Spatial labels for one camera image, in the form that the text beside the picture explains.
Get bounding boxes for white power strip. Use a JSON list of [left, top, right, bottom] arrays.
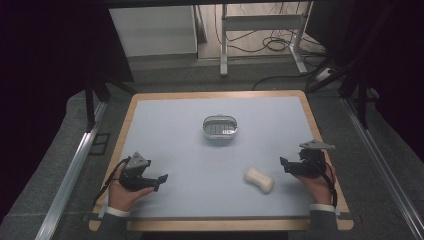
[[314, 67, 335, 83]]

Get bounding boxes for white metal desk frame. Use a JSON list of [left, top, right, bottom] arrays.
[[219, 1, 315, 78]]

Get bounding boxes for white soap bar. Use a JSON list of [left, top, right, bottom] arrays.
[[243, 166, 275, 195]]

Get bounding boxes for person's right hand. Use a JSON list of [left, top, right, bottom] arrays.
[[293, 164, 337, 206]]

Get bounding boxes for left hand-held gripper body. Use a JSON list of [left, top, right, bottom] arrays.
[[118, 151, 160, 193]]

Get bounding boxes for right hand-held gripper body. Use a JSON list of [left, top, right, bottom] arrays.
[[289, 139, 336, 178]]

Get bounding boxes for person's left hand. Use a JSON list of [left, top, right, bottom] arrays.
[[107, 171, 156, 213]]

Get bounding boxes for light blue table mat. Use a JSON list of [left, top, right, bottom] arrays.
[[117, 95, 331, 220]]

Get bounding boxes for black floor cables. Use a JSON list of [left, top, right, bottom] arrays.
[[213, 2, 331, 92]]

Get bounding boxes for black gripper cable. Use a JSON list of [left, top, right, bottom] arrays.
[[92, 155, 132, 207], [313, 159, 338, 208]]

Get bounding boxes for dark curtain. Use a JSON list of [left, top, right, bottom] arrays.
[[305, 0, 424, 163], [0, 0, 135, 221]]

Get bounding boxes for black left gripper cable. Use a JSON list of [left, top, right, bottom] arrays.
[[92, 155, 132, 207]]

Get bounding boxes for white cabinet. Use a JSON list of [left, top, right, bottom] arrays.
[[108, 4, 199, 58]]

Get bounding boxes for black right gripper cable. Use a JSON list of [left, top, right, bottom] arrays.
[[313, 159, 338, 208]]

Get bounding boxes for black metal stand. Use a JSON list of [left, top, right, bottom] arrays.
[[83, 75, 138, 134], [305, 56, 381, 130]]

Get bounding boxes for aluminium floor rail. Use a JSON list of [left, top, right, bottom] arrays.
[[34, 101, 108, 240], [342, 97, 424, 240]]

